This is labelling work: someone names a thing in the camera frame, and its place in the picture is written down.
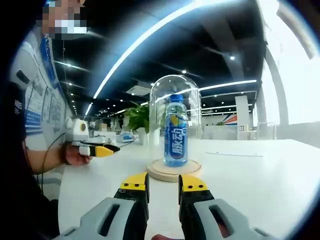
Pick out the blue white wall poster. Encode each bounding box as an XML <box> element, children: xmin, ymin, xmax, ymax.
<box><xmin>24</xmin><ymin>37</ymin><xmax>74</xmax><ymax>137</ymax></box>

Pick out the green potted plant white pot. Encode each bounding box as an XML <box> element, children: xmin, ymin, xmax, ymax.
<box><xmin>123</xmin><ymin>101</ymin><xmax>151</xmax><ymax>146</ymax></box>

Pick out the round wooden base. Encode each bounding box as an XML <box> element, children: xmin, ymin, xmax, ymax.
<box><xmin>145</xmin><ymin>158</ymin><xmax>202</xmax><ymax>183</ymax></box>

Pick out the white blue machine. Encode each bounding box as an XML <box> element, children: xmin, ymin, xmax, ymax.
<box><xmin>119</xmin><ymin>131</ymin><xmax>138</xmax><ymax>144</ymax></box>

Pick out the person's right hand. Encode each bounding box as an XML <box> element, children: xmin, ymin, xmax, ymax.
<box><xmin>151</xmin><ymin>234</ymin><xmax>177</xmax><ymax>240</ymax></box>

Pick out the white worn device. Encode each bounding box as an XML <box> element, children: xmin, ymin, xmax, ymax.
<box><xmin>9</xmin><ymin>67</ymin><xmax>35</xmax><ymax>90</ymax></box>

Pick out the clear glass dome cover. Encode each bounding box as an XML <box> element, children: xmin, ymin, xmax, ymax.
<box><xmin>149</xmin><ymin>73</ymin><xmax>201</xmax><ymax>174</ymax></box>

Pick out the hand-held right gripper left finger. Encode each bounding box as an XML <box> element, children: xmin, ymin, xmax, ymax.
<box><xmin>59</xmin><ymin>171</ymin><xmax>150</xmax><ymax>240</ymax></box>

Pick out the black wrist strap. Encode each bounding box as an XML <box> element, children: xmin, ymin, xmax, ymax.
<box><xmin>60</xmin><ymin>142</ymin><xmax>72</xmax><ymax>165</ymax></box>

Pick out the person's left hand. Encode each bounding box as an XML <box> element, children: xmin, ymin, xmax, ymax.
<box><xmin>61</xmin><ymin>142</ymin><xmax>93</xmax><ymax>166</ymax></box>

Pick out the person's dark shirt torso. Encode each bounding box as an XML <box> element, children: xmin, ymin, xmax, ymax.
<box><xmin>0</xmin><ymin>82</ymin><xmax>61</xmax><ymax>240</ymax></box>

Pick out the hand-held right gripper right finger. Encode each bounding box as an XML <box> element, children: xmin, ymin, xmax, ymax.
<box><xmin>177</xmin><ymin>174</ymin><xmax>273</xmax><ymax>240</ymax></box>

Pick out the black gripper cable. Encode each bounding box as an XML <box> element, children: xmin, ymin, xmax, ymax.
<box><xmin>39</xmin><ymin>132</ymin><xmax>68</xmax><ymax>182</ymax></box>

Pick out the blue Mizone drink bottle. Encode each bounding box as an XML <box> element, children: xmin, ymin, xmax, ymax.
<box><xmin>163</xmin><ymin>94</ymin><xmax>189</xmax><ymax>168</ymax></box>

